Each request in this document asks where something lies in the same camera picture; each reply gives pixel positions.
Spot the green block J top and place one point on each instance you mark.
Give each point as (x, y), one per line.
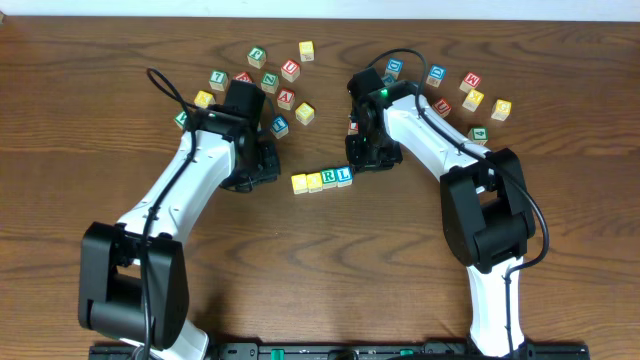
(256, 57)

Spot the blue block T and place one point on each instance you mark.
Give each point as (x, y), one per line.
(279, 127)

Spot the blue block D upper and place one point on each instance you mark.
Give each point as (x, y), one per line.
(394, 67)

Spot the red block M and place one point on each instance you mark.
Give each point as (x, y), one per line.
(470, 81)

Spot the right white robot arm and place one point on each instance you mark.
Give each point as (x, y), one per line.
(486, 220)

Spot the red block U right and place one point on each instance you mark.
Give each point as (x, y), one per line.
(442, 107)

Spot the green block Z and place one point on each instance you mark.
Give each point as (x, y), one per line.
(269, 82)

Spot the blue block D right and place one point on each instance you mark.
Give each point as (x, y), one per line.
(435, 76)

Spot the blue block L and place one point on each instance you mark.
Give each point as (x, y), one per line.
(344, 176)

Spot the blue block d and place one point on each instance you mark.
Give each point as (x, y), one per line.
(435, 76)
(394, 67)

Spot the yellow block K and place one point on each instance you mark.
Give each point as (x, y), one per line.
(473, 99)

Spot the green block R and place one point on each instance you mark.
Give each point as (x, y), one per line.
(329, 178)

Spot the blue block P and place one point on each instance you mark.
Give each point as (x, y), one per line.
(389, 79)

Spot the red block u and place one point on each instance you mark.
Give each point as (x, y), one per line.
(442, 107)
(290, 70)

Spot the red block U left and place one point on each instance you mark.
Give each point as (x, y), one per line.
(290, 70)

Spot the green block V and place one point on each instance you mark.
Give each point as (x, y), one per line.
(180, 119)

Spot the green block 7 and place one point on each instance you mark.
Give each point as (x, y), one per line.
(218, 80)

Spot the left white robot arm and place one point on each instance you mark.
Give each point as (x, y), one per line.
(133, 281)

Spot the red block E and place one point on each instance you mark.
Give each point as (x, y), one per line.
(243, 77)

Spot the green block 4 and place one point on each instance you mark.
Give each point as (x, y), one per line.
(478, 135)

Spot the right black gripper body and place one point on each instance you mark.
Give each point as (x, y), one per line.
(368, 156)

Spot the yellow block O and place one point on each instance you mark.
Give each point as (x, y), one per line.
(314, 182)

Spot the yellow block C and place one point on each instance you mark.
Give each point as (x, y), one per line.
(299, 183)

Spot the yellow block S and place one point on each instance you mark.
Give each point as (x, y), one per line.
(306, 51)

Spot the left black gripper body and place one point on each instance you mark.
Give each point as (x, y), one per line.
(267, 163)

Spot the red block A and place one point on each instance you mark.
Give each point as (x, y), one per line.
(286, 99)

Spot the red block I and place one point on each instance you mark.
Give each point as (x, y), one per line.
(353, 128)

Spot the yellow block A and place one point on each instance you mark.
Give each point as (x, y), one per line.
(204, 99)

